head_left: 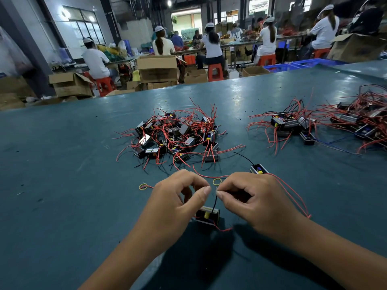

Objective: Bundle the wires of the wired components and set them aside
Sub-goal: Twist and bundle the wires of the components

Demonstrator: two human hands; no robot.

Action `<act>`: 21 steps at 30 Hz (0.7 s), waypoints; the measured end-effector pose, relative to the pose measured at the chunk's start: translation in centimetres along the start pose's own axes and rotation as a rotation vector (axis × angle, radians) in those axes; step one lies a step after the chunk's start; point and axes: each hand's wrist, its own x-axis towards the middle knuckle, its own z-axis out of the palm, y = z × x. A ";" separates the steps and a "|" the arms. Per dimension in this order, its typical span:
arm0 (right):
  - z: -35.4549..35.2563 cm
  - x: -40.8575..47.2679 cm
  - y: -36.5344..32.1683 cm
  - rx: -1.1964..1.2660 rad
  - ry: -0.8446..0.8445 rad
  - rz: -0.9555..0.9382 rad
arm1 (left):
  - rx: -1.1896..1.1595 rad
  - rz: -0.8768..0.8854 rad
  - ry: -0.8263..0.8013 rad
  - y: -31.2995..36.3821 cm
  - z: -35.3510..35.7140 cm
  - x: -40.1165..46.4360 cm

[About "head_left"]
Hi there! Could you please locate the person's right hand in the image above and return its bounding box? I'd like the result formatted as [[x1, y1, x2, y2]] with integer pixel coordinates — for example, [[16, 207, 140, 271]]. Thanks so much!
[[216, 172, 304, 240]]

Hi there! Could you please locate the person's left hand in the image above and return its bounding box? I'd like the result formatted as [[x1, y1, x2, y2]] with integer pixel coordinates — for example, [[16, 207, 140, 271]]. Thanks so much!
[[140, 170, 212, 251]]

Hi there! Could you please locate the central pile of wired modules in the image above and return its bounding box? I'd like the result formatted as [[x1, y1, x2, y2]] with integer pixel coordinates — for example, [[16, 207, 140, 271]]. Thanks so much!
[[117, 99, 246, 179]]

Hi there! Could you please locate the person's right forearm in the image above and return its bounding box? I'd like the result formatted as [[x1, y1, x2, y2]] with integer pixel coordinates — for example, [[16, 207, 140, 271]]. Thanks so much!
[[287, 217, 387, 290]]

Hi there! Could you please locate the shallow cardboard box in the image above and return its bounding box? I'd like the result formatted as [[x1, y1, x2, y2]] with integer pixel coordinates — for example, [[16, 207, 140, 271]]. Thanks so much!
[[242, 66, 271, 77]]

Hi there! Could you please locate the low cardboard box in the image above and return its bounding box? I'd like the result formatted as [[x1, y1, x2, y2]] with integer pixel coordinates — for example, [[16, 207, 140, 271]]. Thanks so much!
[[184, 68, 209, 84]]

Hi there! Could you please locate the blue plastic crate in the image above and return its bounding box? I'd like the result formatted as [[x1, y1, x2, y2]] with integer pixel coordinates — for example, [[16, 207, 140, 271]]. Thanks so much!
[[263, 63, 303, 73], [291, 58, 345, 68]]

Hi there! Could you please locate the large closed cardboard box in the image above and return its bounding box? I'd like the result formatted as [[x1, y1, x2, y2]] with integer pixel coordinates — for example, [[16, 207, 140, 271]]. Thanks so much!
[[137, 55, 179, 83]]

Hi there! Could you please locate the open cardboard box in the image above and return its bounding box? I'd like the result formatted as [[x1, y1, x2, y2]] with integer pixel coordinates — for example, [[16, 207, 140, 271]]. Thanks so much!
[[49, 72, 94, 98]]

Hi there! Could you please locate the tilted cardboard box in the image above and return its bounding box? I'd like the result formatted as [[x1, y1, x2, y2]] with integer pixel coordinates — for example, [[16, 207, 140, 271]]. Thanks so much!
[[328, 33, 387, 63]]

